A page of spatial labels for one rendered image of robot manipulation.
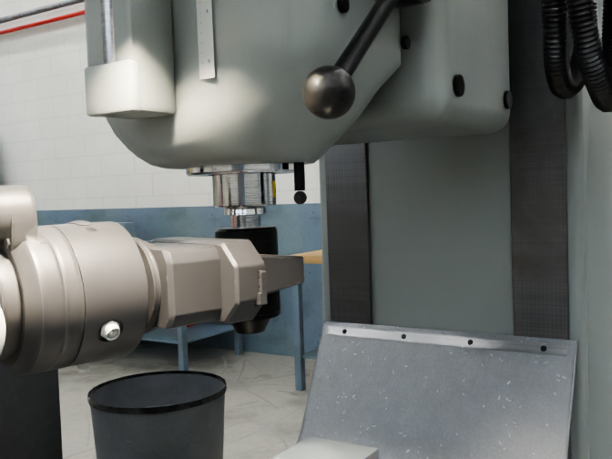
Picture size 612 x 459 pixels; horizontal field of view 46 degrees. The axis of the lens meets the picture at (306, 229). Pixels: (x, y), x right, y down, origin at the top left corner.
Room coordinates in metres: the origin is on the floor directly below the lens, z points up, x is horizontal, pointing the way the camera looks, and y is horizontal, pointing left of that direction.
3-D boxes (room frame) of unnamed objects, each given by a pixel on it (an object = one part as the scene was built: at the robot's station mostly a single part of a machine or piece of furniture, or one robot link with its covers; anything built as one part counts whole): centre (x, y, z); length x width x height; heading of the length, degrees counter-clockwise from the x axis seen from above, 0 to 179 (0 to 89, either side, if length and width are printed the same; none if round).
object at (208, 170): (0.54, 0.05, 1.31); 0.09 x 0.09 x 0.01
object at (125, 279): (0.48, 0.11, 1.23); 0.13 x 0.12 x 0.10; 42
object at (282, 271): (0.52, 0.02, 1.23); 0.06 x 0.02 x 0.03; 132
